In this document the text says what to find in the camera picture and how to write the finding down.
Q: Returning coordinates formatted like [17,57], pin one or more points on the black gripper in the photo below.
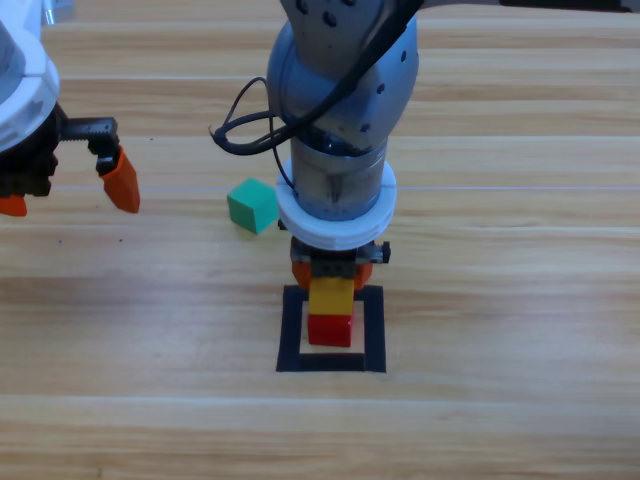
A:
[332,270]
[30,170]

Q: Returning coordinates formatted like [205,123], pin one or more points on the yellow cube block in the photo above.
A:
[330,300]

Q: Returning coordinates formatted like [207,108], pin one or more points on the red cube block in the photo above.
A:
[327,330]

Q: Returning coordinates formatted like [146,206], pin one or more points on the green cube block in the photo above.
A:
[247,205]

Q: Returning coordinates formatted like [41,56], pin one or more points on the black tape square outline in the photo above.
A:
[290,330]

